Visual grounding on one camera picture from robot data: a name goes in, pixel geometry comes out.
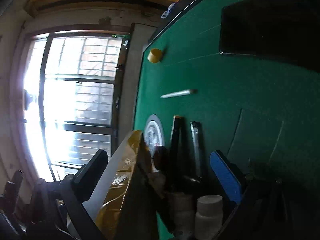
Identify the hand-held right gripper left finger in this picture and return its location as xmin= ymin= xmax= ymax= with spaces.
xmin=30 ymin=149 xmax=108 ymax=240

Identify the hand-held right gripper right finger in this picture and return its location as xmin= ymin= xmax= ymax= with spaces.
xmin=209 ymin=149 xmax=300 ymax=240

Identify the cardboard box with yellow tape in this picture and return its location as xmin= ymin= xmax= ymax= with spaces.
xmin=66 ymin=129 xmax=175 ymax=240

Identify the white pill bottle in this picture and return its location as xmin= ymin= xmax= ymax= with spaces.
xmin=194 ymin=194 xmax=224 ymax=240

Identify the small white bottle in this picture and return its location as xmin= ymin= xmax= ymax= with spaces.
xmin=167 ymin=191 xmax=196 ymax=238

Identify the yellow black pen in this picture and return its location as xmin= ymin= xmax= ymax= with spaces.
xmin=169 ymin=115 xmax=186 ymax=190

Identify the round table control panel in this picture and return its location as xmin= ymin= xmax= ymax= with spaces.
xmin=144 ymin=114 xmax=166 ymax=153

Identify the window with metal grille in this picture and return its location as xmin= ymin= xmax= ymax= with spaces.
xmin=23 ymin=31 xmax=131 ymax=182

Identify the white pen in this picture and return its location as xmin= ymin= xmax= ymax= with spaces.
xmin=160 ymin=89 xmax=198 ymax=99

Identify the yellow plastic cap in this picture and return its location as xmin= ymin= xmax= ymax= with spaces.
xmin=147 ymin=48 xmax=163 ymax=64

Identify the black glossy tray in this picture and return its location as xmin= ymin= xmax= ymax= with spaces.
xmin=218 ymin=0 xmax=320 ymax=64

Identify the white crumpled plastic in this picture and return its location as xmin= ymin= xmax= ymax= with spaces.
xmin=161 ymin=2 xmax=177 ymax=19

